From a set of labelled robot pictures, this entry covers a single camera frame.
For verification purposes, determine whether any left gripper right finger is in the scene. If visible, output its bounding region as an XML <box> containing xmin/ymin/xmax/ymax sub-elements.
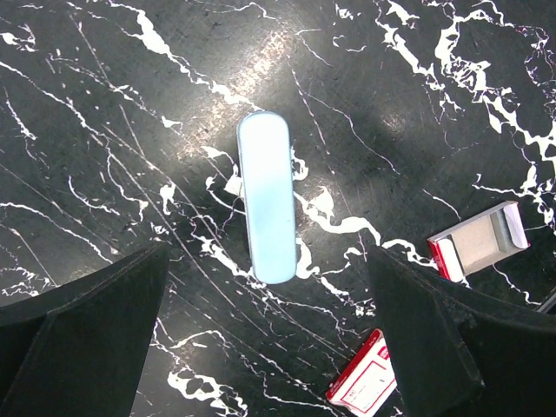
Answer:
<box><xmin>367</xmin><ymin>247</ymin><xmax>555</xmax><ymax>416</ymax></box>

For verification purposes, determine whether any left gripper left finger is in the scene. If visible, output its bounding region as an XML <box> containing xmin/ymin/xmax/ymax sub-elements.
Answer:
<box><xmin>1</xmin><ymin>242</ymin><xmax>169</xmax><ymax>416</ymax></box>

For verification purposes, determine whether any light blue stapler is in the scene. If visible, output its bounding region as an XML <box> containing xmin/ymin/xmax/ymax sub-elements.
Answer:
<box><xmin>237</xmin><ymin>111</ymin><xmax>297</xmax><ymax>285</ymax></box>

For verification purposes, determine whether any red white staple box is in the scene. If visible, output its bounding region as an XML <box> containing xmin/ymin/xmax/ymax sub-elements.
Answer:
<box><xmin>326</xmin><ymin>328</ymin><xmax>397</xmax><ymax>416</ymax></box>

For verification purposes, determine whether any open staple box tray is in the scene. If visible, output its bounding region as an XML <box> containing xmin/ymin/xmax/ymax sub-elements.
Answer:
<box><xmin>427</xmin><ymin>201</ymin><xmax>530</xmax><ymax>282</ymax></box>

